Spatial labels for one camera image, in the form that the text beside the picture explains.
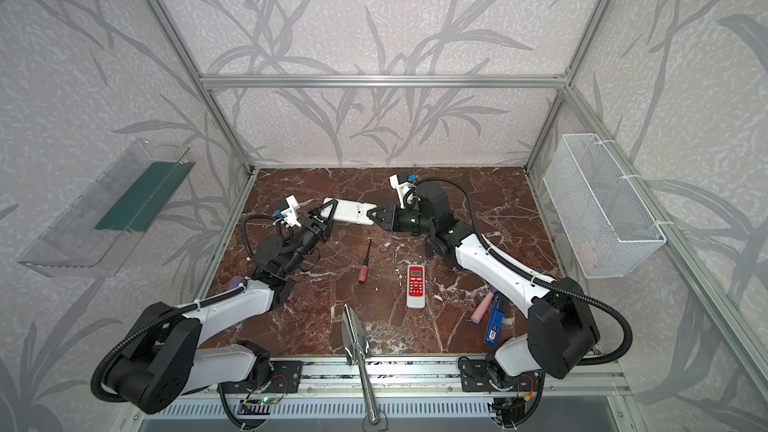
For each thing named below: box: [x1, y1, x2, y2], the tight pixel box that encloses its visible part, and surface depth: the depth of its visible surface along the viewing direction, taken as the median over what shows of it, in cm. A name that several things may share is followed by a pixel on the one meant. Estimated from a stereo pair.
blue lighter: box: [484, 292, 505, 347], surface depth 81 cm
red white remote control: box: [406, 265, 426, 309], surface depth 89 cm
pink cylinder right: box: [471, 292, 494, 324], surface depth 86 cm
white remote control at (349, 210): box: [314, 198, 377, 225], surface depth 76 cm
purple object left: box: [227, 276, 245, 290], surface depth 92 cm
